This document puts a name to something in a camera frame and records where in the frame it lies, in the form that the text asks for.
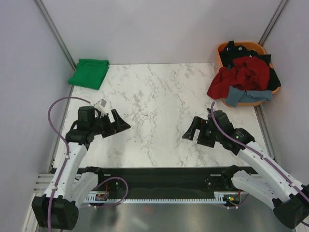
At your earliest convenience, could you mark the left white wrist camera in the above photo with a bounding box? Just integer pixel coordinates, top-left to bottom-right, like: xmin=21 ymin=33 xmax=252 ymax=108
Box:
xmin=91 ymin=99 xmax=107 ymax=116

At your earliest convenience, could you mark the blue grey t shirt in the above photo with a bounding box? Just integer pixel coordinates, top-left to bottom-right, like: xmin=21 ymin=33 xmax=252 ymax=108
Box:
xmin=225 ymin=86 xmax=273 ymax=107

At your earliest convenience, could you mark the right aluminium frame post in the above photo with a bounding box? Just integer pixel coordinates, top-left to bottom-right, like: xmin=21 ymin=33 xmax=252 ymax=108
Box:
xmin=258 ymin=0 xmax=290 ymax=46

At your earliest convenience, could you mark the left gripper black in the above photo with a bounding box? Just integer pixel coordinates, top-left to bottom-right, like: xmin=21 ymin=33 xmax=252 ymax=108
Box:
xmin=90 ymin=109 xmax=130 ymax=138

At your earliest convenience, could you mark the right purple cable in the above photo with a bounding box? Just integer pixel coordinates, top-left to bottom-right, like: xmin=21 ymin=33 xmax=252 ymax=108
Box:
xmin=211 ymin=101 xmax=309 ymax=227

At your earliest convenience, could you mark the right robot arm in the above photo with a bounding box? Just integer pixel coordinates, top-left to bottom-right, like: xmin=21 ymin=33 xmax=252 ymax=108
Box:
xmin=182 ymin=110 xmax=309 ymax=229

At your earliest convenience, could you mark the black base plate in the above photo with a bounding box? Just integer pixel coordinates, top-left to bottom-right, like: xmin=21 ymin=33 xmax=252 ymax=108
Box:
xmin=78 ymin=167 xmax=238 ymax=200

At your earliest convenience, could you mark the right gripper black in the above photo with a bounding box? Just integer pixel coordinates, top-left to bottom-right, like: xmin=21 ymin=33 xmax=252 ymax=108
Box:
xmin=182 ymin=116 xmax=222 ymax=148

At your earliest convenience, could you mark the white slotted cable duct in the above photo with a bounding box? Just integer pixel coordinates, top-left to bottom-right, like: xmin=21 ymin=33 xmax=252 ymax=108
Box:
xmin=83 ymin=192 xmax=240 ymax=205

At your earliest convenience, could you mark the left aluminium frame post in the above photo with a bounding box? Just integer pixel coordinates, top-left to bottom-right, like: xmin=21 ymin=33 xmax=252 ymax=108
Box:
xmin=32 ymin=0 xmax=79 ymax=72

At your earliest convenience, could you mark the orange plastic basket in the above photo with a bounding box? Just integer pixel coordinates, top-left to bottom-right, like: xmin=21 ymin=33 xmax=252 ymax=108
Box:
xmin=208 ymin=41 xmax=281 ymax=107

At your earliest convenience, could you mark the black t shirt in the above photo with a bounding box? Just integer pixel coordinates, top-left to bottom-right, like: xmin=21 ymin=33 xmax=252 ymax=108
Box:
xmin=215 ymin=41 xmax=281 ymax=94

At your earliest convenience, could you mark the red t shirt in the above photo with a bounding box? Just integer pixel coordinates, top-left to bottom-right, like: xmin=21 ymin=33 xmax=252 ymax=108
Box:
xmin=207 ymin=57 xmax=270 ymax=100

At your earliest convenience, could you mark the green t shirt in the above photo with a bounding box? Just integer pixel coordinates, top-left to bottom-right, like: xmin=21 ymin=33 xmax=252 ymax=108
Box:
xmin=68 ymin=58 xmax=109 ymax=90

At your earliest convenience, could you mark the aluminium frame post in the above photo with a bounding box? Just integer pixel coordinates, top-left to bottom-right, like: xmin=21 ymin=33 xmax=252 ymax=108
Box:
xmin=258 ymin=0 xmax=290 ymax=46
xmin=32 ymin=0 xmax=79 ymax=72

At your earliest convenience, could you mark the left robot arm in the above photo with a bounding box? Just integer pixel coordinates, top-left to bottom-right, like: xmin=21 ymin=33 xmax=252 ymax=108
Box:
xmin=31 ymin=106 xmax=131 ymax=231

